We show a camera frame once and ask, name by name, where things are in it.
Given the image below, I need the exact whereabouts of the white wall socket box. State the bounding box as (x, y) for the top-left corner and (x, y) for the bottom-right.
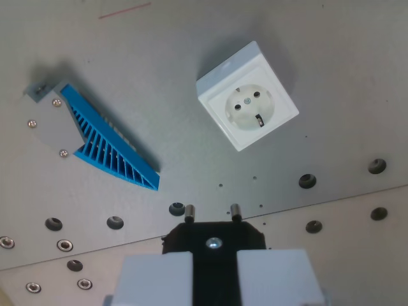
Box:
(195, 40), (300, 153)

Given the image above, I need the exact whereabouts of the blue ribbed plastic wedge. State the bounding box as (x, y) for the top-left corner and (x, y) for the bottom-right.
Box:
(59, 83), (161, 192)

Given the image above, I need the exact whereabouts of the grey plastic mounting bracket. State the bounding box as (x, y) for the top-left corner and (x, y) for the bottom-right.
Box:
(22, 79), (87, 159)

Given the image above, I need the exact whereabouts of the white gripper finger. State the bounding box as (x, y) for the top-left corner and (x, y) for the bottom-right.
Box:
(102, 251), (195, 306)
(237, 249), (332, 306)

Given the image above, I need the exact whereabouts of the black plug with metal pins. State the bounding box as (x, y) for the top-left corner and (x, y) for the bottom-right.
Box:
(161, 203), (267, 306)

